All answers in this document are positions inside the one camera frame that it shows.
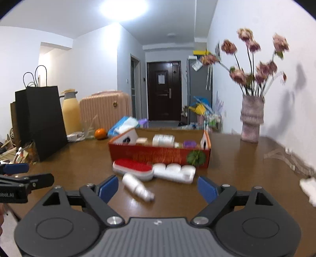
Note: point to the yellow thermos jug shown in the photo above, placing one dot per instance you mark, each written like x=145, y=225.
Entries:
x=71, y=116

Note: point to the white labelled bottle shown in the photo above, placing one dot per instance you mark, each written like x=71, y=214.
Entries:
x=163, y=140

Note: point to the orange fruit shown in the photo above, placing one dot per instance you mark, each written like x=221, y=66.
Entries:
x=100, y=134

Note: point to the pink ribbed suitcase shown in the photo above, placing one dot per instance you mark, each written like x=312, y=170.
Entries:
x=103, y=111

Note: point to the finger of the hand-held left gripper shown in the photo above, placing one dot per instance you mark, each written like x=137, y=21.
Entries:
x=14, y=168
x=37, y=180

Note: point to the clear snack packet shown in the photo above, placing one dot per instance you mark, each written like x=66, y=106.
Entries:
x=27, y=153

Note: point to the small purple container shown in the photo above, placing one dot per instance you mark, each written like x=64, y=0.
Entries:
x=143, y=123

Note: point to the black paper bag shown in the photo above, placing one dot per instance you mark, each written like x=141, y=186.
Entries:
x=42, y=123

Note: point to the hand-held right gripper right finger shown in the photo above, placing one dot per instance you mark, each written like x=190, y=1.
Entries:
x=207, y=190

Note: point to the white paper notice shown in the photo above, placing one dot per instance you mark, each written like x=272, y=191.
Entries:
x=161, y=78

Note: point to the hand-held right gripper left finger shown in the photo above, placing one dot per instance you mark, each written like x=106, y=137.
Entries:
x=108, y=189

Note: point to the blue plastic bag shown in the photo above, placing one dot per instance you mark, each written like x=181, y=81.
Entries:
x=202, y=101

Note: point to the beige cube container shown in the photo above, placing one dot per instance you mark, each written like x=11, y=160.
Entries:
x=142, y=141

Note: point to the blue tissue pack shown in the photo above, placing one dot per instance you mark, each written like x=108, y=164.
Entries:
x=121, y=126

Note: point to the glass cup with straw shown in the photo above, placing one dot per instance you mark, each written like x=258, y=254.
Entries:
x=90, y=133

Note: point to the round ceiling light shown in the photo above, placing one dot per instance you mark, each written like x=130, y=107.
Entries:
x=123, y=10

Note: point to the purple plant decoration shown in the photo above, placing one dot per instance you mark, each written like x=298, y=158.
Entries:
x=219, y=103

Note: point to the hanging white umbrella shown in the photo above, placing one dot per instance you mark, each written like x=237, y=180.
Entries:
x=209, y=77

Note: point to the crumpled white tissue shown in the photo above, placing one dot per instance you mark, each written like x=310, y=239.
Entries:
x=308, y=190

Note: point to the yellow box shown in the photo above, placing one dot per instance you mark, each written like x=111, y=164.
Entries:
x=200, y=52

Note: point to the white spray bottle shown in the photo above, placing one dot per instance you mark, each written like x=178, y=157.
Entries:
x=134, y=184

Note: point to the red lint brush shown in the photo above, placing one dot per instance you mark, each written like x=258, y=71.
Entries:
x=133, y=165

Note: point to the purple lid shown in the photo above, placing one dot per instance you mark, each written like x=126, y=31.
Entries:
x=190, y=144

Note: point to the grey interior door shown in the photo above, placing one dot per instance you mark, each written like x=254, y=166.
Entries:
x=133, y=86

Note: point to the brown paper bag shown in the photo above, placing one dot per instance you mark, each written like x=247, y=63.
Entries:
x=13, y=123

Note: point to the wall picture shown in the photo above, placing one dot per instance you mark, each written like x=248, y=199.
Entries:
x=217, y=50

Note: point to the pink ceramic vase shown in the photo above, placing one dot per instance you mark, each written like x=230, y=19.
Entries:
x=251, y=118

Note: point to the paper sheet on fridge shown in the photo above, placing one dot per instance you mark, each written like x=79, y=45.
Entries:
x=196, y=65

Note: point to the red cardboard box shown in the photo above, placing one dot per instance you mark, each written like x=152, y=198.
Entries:
x=148, y=154

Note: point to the grey fridge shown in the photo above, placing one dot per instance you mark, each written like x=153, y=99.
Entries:
x=197, y=86

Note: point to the storage cart with bottles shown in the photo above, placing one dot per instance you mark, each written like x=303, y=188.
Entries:
x=211, y=121

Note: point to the white three-compartment case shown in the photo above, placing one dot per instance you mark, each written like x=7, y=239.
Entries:
x=172, y=172

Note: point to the dark entry door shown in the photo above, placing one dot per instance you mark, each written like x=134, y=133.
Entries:
x=154, y=98

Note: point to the dried pink roses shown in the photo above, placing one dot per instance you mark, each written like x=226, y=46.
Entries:
x=238, y=75

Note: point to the yellow watering can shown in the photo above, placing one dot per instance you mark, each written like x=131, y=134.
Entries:
x=197, y=109

